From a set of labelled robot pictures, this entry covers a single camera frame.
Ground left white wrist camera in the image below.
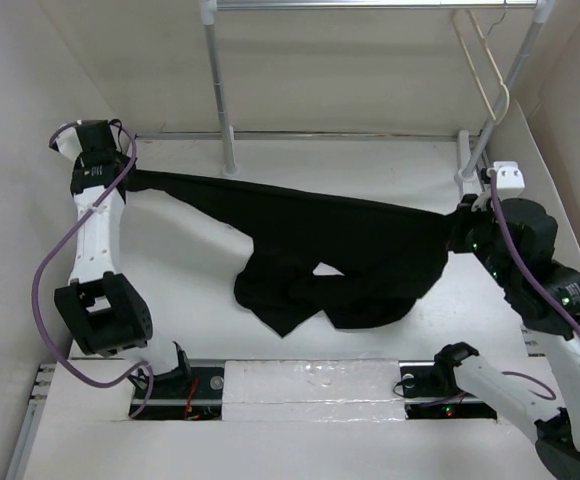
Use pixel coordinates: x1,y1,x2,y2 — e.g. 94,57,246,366
49,121,82,161

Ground metal clothes rack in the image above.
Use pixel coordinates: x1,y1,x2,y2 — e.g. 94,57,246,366
197,0,559,184

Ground right aluminium side rail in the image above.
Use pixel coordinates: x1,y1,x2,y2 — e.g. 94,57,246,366
479,149,554,357

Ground black trousers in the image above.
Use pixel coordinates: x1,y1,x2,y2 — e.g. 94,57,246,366
127,170,458,337

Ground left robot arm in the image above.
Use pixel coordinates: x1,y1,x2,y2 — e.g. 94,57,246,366
50,120,193,398

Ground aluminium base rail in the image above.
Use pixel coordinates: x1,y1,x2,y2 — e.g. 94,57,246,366
139,359,498,423

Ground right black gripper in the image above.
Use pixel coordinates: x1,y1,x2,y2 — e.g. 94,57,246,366
444,191,516,287

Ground cream clothes hanger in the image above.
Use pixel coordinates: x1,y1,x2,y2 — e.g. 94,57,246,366
452,0,514,125

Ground left aluminium side rail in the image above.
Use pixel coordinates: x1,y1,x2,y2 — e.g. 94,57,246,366
6,363,56,480

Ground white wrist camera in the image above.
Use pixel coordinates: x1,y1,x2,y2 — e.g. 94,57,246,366
49,121,82,161
471,161,525,212

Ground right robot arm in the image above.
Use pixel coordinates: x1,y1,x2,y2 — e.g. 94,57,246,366
431,194,580,479

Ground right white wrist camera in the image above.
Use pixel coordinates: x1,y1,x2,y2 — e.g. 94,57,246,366
471,161,525,212

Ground aluminium side rail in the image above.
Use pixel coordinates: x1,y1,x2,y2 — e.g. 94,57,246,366
479,149,554,357
6,363,56,480

